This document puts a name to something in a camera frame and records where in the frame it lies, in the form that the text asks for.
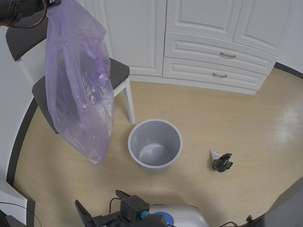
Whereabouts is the grey and white chair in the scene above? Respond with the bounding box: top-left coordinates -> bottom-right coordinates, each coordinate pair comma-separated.
5,18 -> 136,166

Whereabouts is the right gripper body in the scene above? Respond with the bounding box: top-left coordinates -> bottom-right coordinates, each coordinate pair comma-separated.
93,212 -> 133,227

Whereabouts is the black plastic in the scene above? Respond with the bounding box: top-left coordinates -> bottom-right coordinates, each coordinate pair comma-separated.
212,153 -> 233,173

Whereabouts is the white trash bin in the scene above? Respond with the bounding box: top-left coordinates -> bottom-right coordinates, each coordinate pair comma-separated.
128,119 -> 183,174

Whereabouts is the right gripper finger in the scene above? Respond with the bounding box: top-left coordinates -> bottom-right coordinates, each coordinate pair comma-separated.
75,200 -> 95,227
116,190 -> 133,200

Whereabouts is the white wardrobe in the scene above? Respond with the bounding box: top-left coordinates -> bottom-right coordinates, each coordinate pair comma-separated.
62,0 -> 293,96

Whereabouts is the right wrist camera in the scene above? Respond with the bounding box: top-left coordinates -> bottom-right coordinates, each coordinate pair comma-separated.
119,194 -> 150,223

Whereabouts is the black cable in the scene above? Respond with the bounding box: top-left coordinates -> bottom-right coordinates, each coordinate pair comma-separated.
108,198 -> 124,216
217,215 -> 252,227

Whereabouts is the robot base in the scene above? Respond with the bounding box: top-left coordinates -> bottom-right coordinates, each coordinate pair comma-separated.
149,205 -> 211,227

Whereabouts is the purple plastic bag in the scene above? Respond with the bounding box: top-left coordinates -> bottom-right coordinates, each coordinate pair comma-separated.
45,0 -> 115,163

